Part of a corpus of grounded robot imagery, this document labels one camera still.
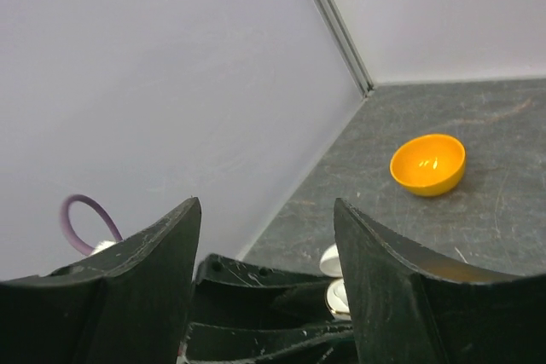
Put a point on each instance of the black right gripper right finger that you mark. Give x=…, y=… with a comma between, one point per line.
x=410, y=304

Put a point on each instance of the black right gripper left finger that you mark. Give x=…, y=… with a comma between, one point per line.
x=126, y=304

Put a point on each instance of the white earbud charging case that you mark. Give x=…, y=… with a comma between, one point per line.
x=335, y=295

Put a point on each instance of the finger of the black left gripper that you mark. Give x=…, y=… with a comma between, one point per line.
x=231, y=293
x=306, y=344

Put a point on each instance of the orange plastic bowl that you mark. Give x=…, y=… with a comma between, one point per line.
x=429, y=165

